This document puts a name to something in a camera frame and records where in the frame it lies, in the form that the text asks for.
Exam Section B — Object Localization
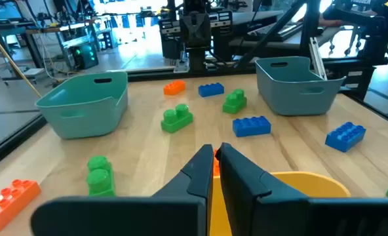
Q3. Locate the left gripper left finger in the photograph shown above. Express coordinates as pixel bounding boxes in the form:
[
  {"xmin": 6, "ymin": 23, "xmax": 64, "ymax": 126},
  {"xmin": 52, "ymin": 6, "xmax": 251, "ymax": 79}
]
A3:
[{"xmin": 29, "ymin": 143, "xmax": 214, "ymax": 236}]

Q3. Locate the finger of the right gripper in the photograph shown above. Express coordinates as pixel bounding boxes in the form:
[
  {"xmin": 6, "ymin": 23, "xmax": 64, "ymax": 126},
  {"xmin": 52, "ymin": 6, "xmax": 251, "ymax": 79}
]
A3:
[
  {"xmin": 184, "ymin": 16, "xmax": 197, "ymax": 43},
  {"xmin": 196, "ymin": 16, "xmax": 208, "ymax": 43}
]

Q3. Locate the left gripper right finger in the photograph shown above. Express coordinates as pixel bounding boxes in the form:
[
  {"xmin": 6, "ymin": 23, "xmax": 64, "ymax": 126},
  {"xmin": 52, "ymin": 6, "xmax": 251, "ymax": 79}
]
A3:
[{"xmin": 214, "ymin": 142, "xmax": 388, "ymax": 236}]

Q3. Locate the small orange building block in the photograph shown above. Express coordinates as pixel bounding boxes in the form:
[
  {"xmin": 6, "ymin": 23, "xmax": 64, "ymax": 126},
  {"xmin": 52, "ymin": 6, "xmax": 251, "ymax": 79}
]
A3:
[{"xmin": 163, "ymin": 80, "xmax": 187, "ymax": 96}]

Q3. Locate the blue building block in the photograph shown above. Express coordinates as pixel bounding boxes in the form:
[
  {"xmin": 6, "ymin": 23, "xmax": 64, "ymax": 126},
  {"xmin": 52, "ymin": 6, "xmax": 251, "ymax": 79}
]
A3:
[
  {"xmin": 232, "ymin": 115, "xmax": 272, "ymax": 138},
  {"xmin": 198, "ymin": 82, "xmax": 225, "ymax": 98},
  {"xmin": 324, "ymin": 121, "xmax": 367, "ymax": 153}
]

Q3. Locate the long orange building block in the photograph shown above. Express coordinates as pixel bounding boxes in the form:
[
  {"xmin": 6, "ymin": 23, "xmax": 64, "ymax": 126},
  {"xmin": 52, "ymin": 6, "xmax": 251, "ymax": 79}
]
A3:
[{"xmin": 0, "ymin": 178, "xmax": 42, "ymax": 233}]

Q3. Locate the dark monitor on arm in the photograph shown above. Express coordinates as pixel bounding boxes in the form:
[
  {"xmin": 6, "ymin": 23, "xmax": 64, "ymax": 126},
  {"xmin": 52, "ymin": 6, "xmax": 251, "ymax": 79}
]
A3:
[{"xmin": 0, "ymin": 0, "xmax": 23, "ymax": 21}]

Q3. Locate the yellow plastic bin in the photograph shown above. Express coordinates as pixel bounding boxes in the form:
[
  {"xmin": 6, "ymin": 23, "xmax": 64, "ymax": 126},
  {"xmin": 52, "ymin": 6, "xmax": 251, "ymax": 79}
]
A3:
[{"xmin": 208, "ymin": 170, "xmax": 351, "ymax": 236}]

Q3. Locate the grey desk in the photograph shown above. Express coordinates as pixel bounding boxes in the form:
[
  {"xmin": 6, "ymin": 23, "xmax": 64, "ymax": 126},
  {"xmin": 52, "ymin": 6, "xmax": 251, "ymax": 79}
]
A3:
[{"xmin": 229, "ymin": 9, "xmax": 344, "ymax": 50}]

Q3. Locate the black computer keyboard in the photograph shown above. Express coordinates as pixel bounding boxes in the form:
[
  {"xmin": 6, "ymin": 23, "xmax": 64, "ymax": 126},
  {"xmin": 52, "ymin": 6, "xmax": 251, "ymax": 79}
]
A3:
[{"xmin": 245, "ymin": 21, "xmax": 305, "ymax": 43}]

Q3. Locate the PC tower with green lights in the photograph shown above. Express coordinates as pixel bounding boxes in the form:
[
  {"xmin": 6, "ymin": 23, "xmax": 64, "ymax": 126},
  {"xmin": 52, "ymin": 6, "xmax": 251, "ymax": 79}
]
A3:
[{"xmin": 71, "ymin": 42, "xmax": 100, "ymax": 70}]

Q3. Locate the grey-blue plastic bin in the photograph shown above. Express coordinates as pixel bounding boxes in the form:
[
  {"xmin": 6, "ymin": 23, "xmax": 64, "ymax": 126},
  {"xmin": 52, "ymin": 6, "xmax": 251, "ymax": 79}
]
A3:
[{"xmin": 254, "ymin": 56, "xmax": 347, "ymax": 117}]

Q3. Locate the wooden workbench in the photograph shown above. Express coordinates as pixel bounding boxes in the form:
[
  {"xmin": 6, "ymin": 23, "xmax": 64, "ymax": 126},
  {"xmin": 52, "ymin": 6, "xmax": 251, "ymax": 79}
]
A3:
[{"xmin": 26, "ymin": 19, "xmax": 98, "ymax": 68}]

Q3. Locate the silver aluminium extrusion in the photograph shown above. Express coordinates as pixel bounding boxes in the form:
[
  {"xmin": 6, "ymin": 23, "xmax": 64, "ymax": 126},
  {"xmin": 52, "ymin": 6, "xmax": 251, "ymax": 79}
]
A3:
[{"xmin": 308, "ymin": 36, "xmax": 328, "ymax": 81}]

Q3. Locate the teal plastic bin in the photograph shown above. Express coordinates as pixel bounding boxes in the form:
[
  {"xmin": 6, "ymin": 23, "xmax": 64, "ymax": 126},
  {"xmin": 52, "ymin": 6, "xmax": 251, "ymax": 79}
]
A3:
[{"xmin": 35, "ymin": 71, "xmax": 129, "ymax": 140}]

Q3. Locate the black-legged desk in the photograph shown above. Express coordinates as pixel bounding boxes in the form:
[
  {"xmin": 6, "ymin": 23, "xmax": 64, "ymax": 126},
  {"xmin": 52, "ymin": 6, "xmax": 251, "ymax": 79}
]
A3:
[{"xmin": 0, "ymin": 21, "xmax": 46, "ymax": 69}]

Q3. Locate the black Trossen robot device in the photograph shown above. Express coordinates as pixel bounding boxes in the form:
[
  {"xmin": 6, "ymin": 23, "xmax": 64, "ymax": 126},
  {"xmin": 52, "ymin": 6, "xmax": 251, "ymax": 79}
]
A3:
[{"xmin": 323, "ymin": 0, "xmax": 388, "ymax": 71}]

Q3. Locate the grey office chair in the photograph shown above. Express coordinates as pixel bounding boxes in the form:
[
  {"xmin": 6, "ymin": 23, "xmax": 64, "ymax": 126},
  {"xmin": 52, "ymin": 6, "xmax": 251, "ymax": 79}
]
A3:
[{"xmin": 0, "ymin": 32, "xmax": 29, "ymax": 87}]

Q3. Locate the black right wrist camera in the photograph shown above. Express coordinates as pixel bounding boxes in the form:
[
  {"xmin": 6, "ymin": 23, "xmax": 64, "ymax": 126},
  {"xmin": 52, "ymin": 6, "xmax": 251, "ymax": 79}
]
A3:
[{"xmin": 182, "ymin": 0, "xmax": 208, "ymax": 14}]

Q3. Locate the black vertical frame post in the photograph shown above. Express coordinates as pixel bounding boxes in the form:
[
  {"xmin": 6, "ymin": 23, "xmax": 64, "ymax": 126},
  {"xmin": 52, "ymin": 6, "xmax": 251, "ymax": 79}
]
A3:
[
  {"xmin": 166, "ymin": 0, "xmax": 178, "ymax": 20},
  {"xmin": 300, "ymin": 0, "xmax": 323, "ymax": 58}
]

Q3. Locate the black diagonal frame strut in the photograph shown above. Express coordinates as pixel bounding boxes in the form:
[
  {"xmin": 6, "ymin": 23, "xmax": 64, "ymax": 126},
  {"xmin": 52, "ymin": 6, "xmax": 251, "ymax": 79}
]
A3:
[{"xmin": 235, "ymin": 0, "xmax": 308, "ymax": 69}]

